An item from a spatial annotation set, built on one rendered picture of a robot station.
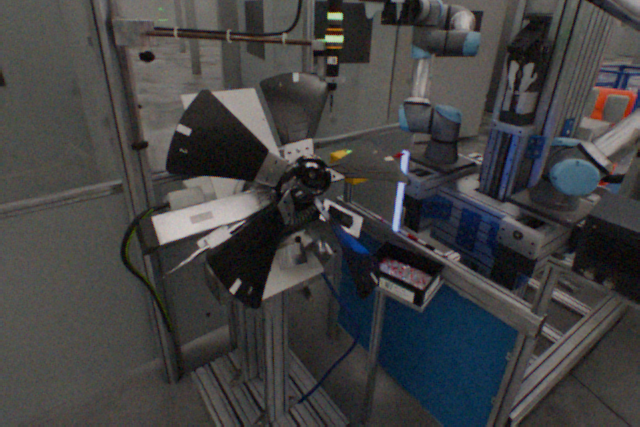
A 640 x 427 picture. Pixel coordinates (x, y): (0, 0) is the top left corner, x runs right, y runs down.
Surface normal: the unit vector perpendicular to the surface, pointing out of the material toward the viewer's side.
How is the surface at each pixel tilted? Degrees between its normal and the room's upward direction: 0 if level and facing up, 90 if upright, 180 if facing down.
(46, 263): 90
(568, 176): 96
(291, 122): 53
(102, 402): 0
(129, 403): 0
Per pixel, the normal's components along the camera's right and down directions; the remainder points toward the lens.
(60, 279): 0.61, 0.35
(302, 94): -0.10, -0.33
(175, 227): 0.49, -0.32
